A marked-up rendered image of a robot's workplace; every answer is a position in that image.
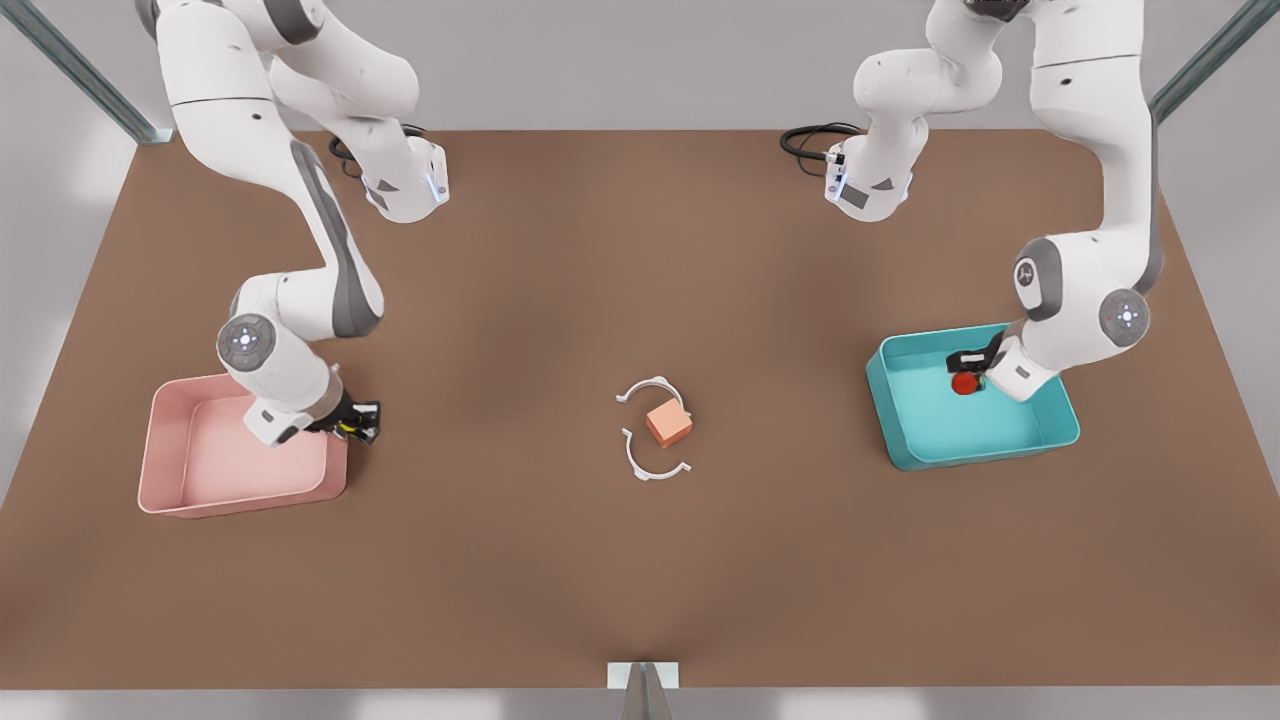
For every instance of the red button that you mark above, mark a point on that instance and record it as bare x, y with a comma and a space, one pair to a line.
964, 383

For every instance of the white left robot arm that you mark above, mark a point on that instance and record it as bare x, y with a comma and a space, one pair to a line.
1090, 280

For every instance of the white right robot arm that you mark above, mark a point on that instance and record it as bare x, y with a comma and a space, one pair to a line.
330, 270

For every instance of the blue storage box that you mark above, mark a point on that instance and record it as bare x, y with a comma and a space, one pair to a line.
950, 420

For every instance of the pink storage box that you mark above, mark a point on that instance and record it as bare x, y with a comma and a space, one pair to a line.
215, 470

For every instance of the orange cube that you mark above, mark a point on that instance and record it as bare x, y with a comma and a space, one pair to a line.
668, 422

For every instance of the white curved bracket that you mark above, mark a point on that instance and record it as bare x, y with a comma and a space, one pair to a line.
648, 466
650, 388

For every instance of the silver frame post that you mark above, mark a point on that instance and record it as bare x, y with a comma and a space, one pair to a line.
80, 70
1205, 55
643, 690

